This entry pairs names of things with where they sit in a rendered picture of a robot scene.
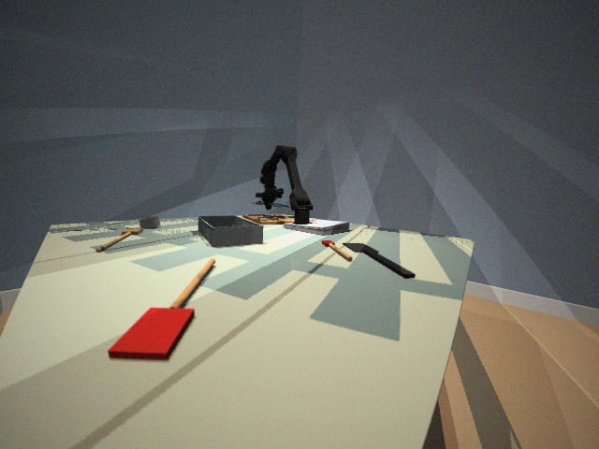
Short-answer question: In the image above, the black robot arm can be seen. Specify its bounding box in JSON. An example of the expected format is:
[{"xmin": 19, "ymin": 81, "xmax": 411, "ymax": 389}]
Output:
[{"xmin": 259, "ymin": 145, "xmax": 313, "ymax": 225}]

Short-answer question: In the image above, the brown wooden board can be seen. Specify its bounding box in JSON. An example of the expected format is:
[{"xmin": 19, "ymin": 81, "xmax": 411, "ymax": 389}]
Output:
[{"xmin": 242, "ymin": 214, "xmax": 295, "ymax": 225}]

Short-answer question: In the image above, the red spatula with wooden handle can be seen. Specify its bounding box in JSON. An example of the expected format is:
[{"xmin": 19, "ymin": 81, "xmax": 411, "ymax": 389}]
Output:
[{"xmin": 109, "ymin": 258, "xmax": 216, "ymax": 361}]

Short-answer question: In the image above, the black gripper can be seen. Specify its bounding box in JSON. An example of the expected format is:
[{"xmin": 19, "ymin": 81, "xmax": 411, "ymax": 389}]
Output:
[{"xmin": 256, "ymin": 183, "xmax": 282, "ymax": 210}]

